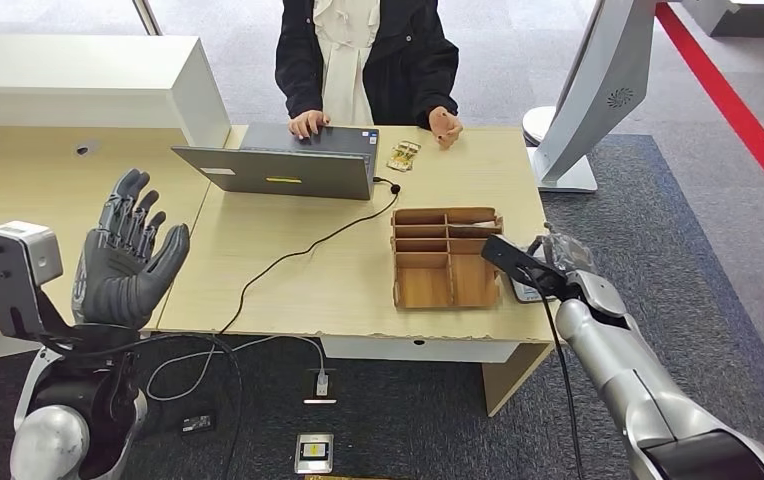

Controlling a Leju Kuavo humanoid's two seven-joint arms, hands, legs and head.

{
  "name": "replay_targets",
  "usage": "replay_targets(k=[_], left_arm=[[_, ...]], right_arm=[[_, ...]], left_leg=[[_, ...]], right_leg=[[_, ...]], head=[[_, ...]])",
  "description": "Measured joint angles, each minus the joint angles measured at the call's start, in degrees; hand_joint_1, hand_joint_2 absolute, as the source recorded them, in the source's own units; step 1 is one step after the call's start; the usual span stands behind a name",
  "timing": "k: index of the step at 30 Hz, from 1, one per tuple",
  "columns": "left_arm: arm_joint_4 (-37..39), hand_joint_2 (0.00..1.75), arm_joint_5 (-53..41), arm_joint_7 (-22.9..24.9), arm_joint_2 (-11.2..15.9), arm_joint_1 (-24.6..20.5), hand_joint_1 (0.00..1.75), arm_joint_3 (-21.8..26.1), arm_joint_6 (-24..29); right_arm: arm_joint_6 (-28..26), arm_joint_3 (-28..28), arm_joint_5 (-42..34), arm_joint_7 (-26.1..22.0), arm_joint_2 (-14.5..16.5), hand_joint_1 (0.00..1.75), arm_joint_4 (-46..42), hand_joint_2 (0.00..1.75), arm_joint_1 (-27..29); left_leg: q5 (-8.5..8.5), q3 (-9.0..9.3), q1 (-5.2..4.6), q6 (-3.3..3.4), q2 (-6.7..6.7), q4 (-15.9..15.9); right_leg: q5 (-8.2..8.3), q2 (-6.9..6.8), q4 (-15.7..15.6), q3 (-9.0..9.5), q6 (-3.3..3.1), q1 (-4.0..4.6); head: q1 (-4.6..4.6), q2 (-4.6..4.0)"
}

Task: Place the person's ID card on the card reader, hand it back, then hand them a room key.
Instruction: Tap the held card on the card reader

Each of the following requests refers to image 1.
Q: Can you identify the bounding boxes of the grey laptop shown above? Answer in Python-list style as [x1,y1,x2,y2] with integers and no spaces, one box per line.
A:
[171,122,381,201]

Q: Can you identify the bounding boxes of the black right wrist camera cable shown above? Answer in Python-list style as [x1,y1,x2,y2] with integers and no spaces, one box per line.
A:
[527,271,585,480]

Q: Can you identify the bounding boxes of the black power adapter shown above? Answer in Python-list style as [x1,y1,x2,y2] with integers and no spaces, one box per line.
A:
[179,413,218,435]

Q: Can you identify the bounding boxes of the person's right hand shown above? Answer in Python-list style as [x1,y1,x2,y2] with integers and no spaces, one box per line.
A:
[287,109,332,140]

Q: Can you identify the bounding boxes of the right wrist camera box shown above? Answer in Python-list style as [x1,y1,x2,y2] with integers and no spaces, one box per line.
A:
[481,234,572,299]

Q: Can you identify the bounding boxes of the white kiosk stand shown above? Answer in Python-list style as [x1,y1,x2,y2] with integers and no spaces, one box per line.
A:
[522,0,658,193]

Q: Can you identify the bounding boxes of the black laptop power cable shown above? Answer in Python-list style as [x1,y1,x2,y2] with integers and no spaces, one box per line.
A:
[219,175,402,336]

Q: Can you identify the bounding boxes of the person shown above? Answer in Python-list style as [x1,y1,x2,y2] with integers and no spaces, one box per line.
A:
[274,0,464,150]

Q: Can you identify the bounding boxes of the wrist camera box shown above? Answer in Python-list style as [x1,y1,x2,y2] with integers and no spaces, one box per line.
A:
[0,221,64,339]
[481,234,572,299]

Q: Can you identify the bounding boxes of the white counter cabinet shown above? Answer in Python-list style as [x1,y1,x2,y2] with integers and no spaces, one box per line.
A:
[0,33,232,148]

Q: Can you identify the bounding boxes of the white plug adapter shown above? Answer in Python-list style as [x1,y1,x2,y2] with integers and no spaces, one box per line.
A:
[302,367,338,405]

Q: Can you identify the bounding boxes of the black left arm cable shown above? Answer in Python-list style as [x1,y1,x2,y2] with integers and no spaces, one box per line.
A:
[37,331,244,480]

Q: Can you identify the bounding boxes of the grey metal pole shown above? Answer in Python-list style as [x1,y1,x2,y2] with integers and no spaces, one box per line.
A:
[131,0,163,36]

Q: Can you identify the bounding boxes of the white cable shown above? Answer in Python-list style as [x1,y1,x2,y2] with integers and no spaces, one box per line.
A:
[145,334,327,402]

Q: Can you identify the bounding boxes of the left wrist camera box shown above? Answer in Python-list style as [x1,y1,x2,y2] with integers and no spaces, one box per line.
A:
[0,221,64,339]

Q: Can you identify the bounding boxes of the small wooden key tags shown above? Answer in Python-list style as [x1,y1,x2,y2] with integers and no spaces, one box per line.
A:
[387,140,422,172]

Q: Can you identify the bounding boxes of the wooden desk side panel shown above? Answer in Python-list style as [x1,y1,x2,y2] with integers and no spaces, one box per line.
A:
[481,343,556,417]

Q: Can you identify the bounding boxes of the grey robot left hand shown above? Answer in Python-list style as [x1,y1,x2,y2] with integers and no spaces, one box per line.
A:
[71,168,191,331]

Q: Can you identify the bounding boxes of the silver floor socket box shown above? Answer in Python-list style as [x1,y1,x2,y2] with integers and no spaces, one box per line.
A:
[293,432,335,476]

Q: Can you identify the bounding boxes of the white stand base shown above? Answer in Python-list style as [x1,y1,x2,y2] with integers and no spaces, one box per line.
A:
[680,0,764,38]

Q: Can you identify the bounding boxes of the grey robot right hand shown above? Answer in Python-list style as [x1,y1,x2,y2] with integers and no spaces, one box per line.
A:
[527,221,599,280]

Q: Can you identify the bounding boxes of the wooden compartment organizer box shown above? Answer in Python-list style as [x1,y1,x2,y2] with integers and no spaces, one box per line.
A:
[390,206,506,311]

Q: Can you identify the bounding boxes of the person's left hand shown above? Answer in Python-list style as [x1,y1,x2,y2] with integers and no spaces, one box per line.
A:
[428,105,464,150]

